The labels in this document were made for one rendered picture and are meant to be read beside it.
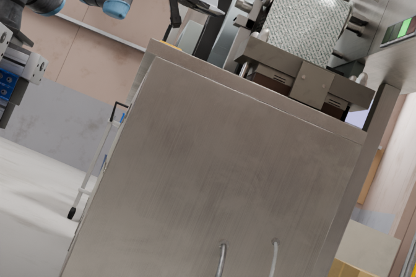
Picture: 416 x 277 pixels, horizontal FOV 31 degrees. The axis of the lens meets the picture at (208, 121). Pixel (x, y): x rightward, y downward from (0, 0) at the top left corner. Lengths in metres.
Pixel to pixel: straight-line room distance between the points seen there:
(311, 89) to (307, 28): 0.31
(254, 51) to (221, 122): 0.24
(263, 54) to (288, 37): 0.25
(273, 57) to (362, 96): 0.28
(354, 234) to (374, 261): 0.42
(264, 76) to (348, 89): 0.25
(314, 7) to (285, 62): 0.31
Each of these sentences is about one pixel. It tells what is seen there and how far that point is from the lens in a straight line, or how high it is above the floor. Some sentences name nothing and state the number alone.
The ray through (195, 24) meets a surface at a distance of 3.36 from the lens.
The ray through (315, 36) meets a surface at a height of 1.15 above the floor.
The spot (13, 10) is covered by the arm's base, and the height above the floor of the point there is 0.88.
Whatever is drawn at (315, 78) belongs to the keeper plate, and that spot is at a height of 0.99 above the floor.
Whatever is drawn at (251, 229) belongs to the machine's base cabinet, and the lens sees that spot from 2.05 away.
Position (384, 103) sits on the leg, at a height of 1.07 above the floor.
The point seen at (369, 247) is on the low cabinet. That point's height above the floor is 0.69.
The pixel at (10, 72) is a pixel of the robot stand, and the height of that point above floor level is 0.68.
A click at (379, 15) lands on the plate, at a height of 1.28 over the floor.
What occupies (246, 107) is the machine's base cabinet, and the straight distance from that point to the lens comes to 2.04.
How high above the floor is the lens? 0.58
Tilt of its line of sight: 5 degrees up
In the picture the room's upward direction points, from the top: 23 degrees clockwise
